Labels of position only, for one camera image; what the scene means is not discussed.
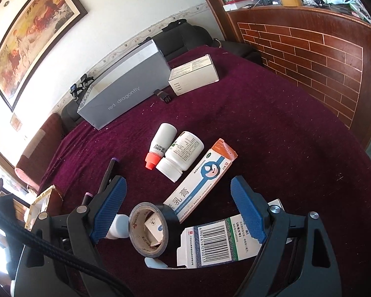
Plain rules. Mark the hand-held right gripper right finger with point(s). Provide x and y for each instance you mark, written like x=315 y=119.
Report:
x=250 y=210

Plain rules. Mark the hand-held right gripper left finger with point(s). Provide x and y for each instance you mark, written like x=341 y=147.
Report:
x=109 y=207

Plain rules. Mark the white green medicine box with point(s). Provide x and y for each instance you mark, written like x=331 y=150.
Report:
x=216 y=241

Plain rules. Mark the black electrical tape roll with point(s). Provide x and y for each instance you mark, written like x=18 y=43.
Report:
x=170 y=219

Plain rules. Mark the white bottle with orange cap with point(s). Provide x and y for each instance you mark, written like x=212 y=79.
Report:
x=162 y=139

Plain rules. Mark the black marker with purple cap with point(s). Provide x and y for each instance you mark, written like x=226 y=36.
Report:
x=109 y=173

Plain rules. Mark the small white carton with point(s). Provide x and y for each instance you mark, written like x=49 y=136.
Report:
x=154 y=227

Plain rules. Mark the white blue ointment box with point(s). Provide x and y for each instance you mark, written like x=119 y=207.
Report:
x=204 y=176

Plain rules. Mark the gold foil box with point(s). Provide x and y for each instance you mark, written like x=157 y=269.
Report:
x=43 y=204

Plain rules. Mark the pale blue plastic piece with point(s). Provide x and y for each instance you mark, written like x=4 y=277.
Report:
x=156 y=264

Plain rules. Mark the red-brown armchair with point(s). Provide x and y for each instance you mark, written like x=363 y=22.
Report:
x=40 y=151

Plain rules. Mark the white pill bottle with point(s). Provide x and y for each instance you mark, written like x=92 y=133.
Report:
x=181 y=151

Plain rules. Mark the grey shoe box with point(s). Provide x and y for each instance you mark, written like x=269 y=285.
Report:
x=120 y=99

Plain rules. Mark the white cardboard box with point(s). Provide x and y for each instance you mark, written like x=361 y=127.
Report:
x=191 y=74

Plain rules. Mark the wooden brick-pattern counter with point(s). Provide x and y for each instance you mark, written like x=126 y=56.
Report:
x=312 y=52

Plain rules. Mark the framed horse painting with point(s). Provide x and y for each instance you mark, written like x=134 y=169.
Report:
x=34 y=31

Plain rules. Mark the yellow cardboard box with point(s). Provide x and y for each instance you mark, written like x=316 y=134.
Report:
x=290 y=0

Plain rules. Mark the small framed wall plaque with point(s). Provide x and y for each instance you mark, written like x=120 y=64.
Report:
x=15 y=122

